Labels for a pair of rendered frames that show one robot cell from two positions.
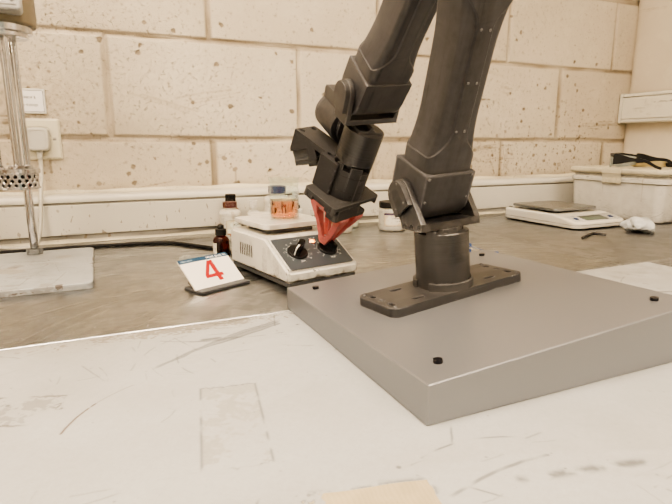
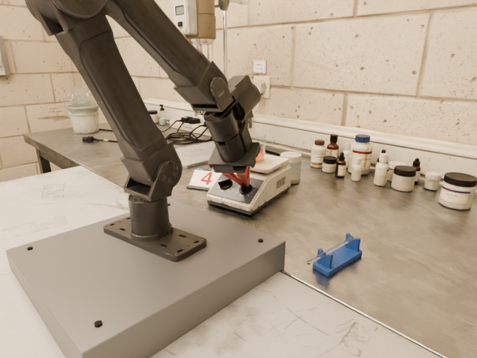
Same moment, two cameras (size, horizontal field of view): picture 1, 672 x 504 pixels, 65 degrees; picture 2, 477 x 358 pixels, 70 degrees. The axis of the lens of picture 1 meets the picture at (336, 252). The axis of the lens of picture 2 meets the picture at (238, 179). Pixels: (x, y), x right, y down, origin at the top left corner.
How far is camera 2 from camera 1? 87 cm
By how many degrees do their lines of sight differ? 67
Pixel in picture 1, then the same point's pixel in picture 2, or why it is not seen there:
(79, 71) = (281, 48)
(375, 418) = not seen: hidden behind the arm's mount
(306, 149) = not seen: hidden behind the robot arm
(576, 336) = (37, 285)
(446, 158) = (123, 149)
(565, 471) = not seen: outside the picture
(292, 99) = (417, 61)
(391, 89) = (188, 89)
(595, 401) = (17, 323)
